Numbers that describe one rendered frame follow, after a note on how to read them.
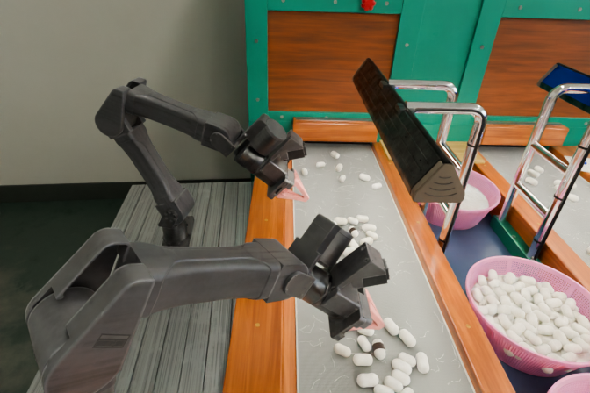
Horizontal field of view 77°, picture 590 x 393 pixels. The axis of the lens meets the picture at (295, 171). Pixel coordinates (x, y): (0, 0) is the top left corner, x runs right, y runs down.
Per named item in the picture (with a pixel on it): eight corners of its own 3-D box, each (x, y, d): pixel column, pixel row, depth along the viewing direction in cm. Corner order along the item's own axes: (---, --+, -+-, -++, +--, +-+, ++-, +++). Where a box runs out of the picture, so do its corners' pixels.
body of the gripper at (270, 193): (291, 161, 90) (268, 143, 88) (291, 184, 81) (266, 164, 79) (274, 178, 93) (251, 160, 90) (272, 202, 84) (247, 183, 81)
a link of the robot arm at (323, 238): (326, 217, 63) (290, 191, 54) (363, 244, 58) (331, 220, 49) (286, 273, 63) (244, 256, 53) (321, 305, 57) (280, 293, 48)
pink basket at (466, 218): (467, 250, 101) (477, 223, 96) (386, 207, 118) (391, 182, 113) (505, 211, 117) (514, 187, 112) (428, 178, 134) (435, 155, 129)
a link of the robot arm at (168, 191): (198, 207, 98) (130, 95, 85) (187, 222, 93) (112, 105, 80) (180, 211, 101) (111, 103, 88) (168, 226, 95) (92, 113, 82)
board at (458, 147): (388, 162, 125) (389, 159, 124) (378, 142, 138) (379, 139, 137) (484, 164, 126) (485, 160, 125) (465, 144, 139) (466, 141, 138)
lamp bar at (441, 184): (412, 203, 57) (421, 162, 53) (351, 81, 110) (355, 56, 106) (463, 203, 57) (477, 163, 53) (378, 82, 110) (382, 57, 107)
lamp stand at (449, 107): (370, 273, 93) (402, 105, 70) (357, 223, 110) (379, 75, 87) (444, 274, 94) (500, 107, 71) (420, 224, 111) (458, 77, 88)
